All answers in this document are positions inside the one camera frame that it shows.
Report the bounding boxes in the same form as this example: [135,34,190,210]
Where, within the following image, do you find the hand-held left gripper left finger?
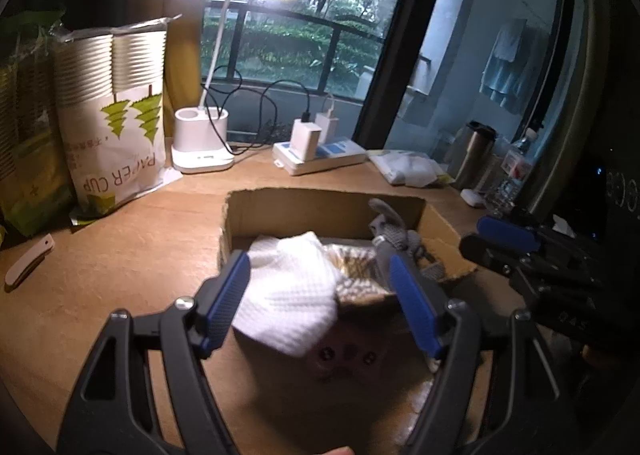
[56,250,251,455]

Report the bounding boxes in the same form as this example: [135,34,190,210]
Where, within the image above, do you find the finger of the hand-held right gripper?
[476,207,557,254]
[458,233,532,282]

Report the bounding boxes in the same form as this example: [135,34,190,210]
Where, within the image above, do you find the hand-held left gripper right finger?
[389,254,587,455]

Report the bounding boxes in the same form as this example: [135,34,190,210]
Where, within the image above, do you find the white waffle cloth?
[231,231,346,357]

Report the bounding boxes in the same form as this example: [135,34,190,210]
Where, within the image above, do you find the cardboard box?
[205,188,496,455]

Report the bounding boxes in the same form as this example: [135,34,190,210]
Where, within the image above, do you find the beige patterned soft pouch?
[322,242,397,310]

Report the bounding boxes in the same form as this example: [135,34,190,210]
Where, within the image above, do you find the white earbud case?
[459,188,489,208]

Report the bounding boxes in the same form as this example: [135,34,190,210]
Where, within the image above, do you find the clear water bottle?
[487,127,539,216]

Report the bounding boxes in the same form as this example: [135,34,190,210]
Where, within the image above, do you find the pink plush with face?
[304,314,432,387]

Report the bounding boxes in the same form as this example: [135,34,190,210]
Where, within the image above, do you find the steel thermos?
[446,120,499,192]

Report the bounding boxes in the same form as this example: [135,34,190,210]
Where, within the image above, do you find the white plastic bag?
[369,149,454,188]

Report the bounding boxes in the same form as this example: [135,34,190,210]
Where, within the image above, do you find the hanging light blue clothes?
[478,17,552,116]

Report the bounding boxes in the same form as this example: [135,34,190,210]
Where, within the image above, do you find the white desk lamp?
[171,0,307,174]

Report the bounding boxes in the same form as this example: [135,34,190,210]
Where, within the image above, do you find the white power strip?
[272,136,369,177]

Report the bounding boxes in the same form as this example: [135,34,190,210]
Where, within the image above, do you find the large white charger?
[291,119,322,161]

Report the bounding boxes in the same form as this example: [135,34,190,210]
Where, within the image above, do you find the paper cup pack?
[52,15,184,227]

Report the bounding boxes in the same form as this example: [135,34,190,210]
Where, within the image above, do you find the small white charger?
[314,95,340,146]

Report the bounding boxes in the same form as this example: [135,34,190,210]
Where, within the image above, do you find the white folding knife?
[4,233,55,292]

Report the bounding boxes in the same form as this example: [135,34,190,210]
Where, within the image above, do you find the green plastic package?
[0,10,77,239]

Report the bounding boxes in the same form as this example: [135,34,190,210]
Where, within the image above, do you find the black balcony railing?
[202,0,387,102]

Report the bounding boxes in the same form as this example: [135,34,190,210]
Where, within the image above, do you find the black cable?
[202,79,314,156]

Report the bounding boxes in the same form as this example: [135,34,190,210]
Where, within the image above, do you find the dark window frame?
[357,0,455,146]

